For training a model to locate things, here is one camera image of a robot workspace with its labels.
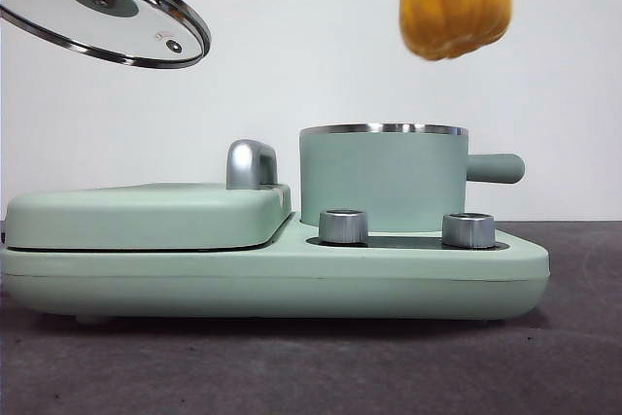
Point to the glass lid with green knob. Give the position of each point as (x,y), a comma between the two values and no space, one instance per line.
(102,2)

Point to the yellow plastic pumpkin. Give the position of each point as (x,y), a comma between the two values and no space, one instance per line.
(457,11)

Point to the green hinged grill cover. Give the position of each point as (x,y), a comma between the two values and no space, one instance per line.
(146,218)

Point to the silver control knob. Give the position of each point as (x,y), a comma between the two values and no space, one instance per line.
(468,231)
(342,228)

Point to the green breakfast machine base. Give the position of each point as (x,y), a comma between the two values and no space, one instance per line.
(243,284)

